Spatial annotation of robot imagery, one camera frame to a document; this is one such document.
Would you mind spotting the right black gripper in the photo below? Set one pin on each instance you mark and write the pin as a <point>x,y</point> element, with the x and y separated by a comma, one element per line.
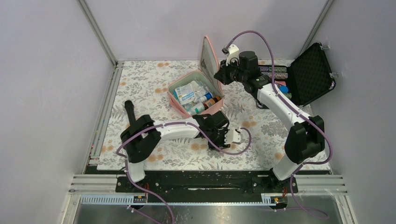
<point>225,68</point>

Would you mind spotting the black thermometer orange tip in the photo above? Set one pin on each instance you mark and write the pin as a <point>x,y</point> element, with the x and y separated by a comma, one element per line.
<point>129,107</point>

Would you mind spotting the brown syrup bottle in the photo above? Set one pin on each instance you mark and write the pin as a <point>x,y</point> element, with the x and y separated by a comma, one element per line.
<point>209,103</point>

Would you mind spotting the pink medicine kit case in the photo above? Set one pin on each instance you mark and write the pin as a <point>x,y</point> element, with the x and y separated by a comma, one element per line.
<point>208,66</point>

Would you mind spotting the black poker chip case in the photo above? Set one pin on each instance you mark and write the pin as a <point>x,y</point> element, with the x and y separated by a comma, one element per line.
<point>309,76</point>

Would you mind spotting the floral table mat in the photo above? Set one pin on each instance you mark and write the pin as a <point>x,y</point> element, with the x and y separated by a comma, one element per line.
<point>145,83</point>

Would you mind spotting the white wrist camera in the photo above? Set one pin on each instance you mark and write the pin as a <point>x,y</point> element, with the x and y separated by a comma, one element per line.
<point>232,53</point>
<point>233,136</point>

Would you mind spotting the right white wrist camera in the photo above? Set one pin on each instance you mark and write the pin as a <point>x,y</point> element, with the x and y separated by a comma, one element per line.
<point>232,53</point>

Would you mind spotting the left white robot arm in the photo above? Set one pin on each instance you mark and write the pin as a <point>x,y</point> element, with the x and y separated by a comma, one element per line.
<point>143,135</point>

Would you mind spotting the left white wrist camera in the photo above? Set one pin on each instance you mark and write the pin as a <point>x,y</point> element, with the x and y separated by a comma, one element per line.
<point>233,136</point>

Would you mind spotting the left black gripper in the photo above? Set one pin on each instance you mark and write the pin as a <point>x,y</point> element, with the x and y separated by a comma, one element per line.
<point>221,143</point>

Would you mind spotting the small blue label bottle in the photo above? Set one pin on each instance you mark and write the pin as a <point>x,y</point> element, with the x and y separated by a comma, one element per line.
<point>205,97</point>

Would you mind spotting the white sachets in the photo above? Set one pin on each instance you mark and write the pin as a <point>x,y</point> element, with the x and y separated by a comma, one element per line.
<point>199,88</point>

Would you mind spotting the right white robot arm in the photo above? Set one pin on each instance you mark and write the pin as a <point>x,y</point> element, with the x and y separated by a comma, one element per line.
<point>305,139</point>

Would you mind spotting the white plastic bottle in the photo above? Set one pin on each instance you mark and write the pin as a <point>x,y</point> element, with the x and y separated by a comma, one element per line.
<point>197,109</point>

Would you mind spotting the white blue gauze packet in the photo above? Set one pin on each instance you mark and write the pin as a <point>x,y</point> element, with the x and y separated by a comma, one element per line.
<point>185,94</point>

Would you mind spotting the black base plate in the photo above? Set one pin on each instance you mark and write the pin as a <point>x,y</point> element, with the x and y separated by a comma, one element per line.
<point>208,186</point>

